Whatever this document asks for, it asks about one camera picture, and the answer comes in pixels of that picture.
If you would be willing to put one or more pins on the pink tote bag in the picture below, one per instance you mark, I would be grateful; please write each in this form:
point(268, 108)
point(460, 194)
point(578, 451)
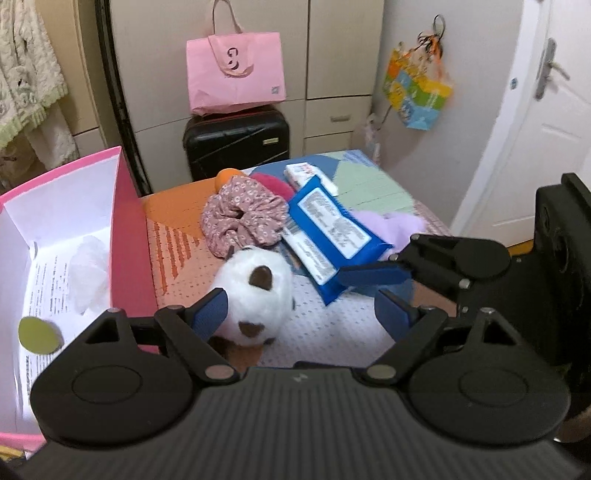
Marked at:
point(235, 74)

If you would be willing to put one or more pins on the magenta soft cloth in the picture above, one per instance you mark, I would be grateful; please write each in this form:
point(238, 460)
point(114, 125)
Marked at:
point(277, 182)

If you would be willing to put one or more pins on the pink floral fabric scrunchie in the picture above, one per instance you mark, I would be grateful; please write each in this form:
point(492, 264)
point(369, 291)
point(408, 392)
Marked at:
point(258, 207)

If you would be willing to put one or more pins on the blue wet wipes pack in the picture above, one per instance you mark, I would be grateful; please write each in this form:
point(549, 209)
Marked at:
point(323, 217)

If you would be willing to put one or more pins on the white plush with brown spots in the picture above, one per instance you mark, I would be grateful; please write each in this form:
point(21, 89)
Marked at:
point(258, 304)

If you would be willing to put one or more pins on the hanging cream towel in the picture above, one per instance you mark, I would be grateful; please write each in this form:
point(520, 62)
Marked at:
point(27, 83)

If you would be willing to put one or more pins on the black suitcase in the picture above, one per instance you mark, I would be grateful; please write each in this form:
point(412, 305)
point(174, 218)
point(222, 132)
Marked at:
point(235, 143)

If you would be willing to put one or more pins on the printed white paper sheet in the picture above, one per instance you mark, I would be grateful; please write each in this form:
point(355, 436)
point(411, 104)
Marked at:
point(46, 286)

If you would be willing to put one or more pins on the multicolour play mat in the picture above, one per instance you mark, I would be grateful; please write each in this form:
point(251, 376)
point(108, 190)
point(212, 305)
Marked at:
point(369, 184)

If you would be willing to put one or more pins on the pink cardboard box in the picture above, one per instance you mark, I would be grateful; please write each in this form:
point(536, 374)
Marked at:
point(131, 240)

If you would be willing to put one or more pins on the beige wardrobe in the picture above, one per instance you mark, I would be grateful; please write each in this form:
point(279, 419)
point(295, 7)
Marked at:
point(341, 46)

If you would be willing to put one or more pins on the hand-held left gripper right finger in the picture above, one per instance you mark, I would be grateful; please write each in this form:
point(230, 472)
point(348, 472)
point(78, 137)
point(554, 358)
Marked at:
point(390, 314)

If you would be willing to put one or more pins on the wall hook with ribbons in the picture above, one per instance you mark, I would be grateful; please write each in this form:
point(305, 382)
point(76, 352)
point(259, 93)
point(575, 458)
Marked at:
point(434, 34)

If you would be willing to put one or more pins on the black pole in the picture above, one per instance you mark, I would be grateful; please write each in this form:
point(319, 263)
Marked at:
point(117, 92)

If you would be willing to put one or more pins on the orange soft ball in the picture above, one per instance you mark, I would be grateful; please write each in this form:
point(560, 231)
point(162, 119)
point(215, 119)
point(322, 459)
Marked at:
point(227, 177)

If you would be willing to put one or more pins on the yellow-green round disc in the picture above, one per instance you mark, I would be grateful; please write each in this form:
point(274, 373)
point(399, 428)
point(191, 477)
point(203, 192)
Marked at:
point(39, 336)

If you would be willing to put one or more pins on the colourful hanging gift bag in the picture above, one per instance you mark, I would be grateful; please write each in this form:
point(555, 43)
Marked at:
point(415, 92)

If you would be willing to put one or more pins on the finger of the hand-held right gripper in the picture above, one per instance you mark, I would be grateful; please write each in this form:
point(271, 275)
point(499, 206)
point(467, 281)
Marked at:
point(374, 274)
point(443, 286)

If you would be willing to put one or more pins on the white tissue pack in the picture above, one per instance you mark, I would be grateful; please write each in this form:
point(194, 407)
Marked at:
point(304, 171)

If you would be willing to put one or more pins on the white plastic bag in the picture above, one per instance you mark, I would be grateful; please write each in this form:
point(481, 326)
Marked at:
point(90, 272)

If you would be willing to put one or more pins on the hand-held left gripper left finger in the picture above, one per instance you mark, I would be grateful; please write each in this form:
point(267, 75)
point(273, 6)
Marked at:
point(210, 311)

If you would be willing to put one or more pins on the purple plush toy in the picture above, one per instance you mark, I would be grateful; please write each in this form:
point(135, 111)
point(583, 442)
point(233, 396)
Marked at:
point(392, 226)

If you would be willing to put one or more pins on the white door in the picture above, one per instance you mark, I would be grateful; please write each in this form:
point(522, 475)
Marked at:
point(517, 152)

